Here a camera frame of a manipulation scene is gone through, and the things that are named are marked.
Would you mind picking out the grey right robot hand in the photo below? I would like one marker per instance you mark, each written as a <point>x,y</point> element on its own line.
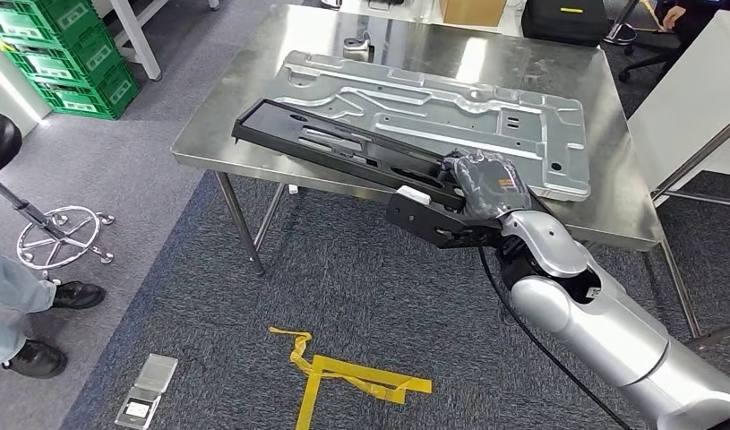
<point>489,184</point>

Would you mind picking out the black plastic panel part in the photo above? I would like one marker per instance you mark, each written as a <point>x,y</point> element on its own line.
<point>317,139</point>

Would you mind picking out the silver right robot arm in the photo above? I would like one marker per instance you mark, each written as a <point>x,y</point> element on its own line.
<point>608,332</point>

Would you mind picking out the small metal hook part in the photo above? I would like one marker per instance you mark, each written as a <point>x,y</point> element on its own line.
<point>358,50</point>

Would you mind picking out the steel workbench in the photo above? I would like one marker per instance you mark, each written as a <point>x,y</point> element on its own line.
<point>234,136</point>

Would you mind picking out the stamped sheet metal plate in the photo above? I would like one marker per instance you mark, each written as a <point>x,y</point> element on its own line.
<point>459,118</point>

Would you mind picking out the cardboard box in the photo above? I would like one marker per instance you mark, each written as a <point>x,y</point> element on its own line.
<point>471,12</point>

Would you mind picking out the black case yellow label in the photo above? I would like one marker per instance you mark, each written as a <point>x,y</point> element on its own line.
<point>566,24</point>

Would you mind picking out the white desk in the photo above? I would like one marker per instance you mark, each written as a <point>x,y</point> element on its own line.
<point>400,21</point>

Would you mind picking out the black office chair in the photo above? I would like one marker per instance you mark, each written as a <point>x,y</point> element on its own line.
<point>643,50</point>

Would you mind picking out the steel side table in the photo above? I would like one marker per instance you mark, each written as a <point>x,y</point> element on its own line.
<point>697,157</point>

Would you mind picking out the white side panel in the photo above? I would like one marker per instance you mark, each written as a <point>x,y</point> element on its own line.
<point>691,113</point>

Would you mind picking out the crumpled yellow floor tape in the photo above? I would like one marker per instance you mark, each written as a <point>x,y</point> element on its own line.
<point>352,377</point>

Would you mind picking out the person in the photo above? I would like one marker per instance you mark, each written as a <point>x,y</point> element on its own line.
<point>709,15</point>
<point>14,291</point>

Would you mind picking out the clear plastic case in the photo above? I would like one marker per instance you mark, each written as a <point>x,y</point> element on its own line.
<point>148,389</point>

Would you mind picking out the black stool chrome base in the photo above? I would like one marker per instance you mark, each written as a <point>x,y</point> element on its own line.
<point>62,240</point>

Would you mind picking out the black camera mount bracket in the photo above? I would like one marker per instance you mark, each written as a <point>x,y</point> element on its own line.
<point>436,225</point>

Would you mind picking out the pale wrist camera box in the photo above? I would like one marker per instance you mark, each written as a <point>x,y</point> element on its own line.
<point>413,194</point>

